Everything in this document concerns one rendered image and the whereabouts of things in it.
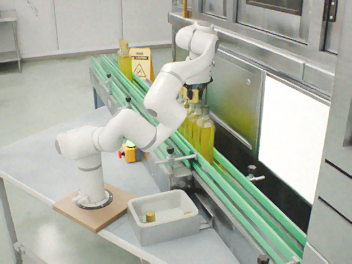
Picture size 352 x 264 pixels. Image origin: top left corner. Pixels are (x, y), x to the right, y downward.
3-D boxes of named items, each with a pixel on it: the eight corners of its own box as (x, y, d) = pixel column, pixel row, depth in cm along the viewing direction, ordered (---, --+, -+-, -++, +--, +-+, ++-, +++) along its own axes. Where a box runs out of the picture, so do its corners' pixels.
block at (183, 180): (193, 189, 157) (193, 174, 154) (171, 194, 154) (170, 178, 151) (190, 185, 160) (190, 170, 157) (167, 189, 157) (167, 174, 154)
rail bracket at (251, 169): (264, 198, 139) (268, 166, 134) (248, 203, 137) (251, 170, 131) (258, 193, 143) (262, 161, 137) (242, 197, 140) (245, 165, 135)
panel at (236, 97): (341, 224, 108) (366, 114, 94) (333, 227, 107) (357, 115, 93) (207, 114, 184) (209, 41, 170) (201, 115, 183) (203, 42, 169)
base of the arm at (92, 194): (84, 214, 148) (79, 180, 141) (66, 202, 155) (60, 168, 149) (115, 198, 158) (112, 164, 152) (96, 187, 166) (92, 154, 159)
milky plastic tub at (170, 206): (200, 232, 142) (200, 212, 138) (141, 246, 134) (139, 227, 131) (181, 206, 156) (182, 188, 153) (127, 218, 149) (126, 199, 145)
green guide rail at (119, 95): (173, 171, 155) (173, 153, 152) (171, 172, 155) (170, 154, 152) (92, 65, 303) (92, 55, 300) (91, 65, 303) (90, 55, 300)
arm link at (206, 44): (160, 83, 129) (188, 36, 137) (196, 95, 125) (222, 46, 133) (156, 68, 122) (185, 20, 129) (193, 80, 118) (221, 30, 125)
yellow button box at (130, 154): (141, 161, 191) (140, 148, 188) (126, 164, 188) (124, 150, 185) (136, 155, 197) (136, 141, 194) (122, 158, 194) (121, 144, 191)
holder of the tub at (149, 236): (212, 229, 144) (214, 212, 141) (141, 247, 135) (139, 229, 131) (194, 204, 158) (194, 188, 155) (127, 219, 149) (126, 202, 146)
